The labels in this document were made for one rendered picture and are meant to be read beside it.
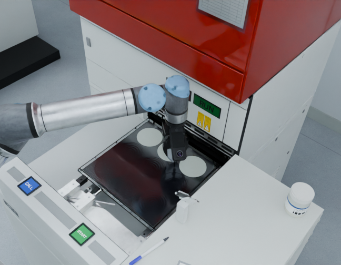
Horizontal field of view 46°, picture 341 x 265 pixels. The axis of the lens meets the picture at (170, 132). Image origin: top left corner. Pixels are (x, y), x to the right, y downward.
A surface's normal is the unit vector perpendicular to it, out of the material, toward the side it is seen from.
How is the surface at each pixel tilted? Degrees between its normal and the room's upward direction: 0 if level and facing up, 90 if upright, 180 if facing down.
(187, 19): 90
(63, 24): 0
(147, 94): 48
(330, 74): 90
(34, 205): 0
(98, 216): 0
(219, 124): 90
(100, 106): 43
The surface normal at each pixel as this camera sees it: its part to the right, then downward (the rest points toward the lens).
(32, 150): 0.04, -0.69
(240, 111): -0.66, 0.52
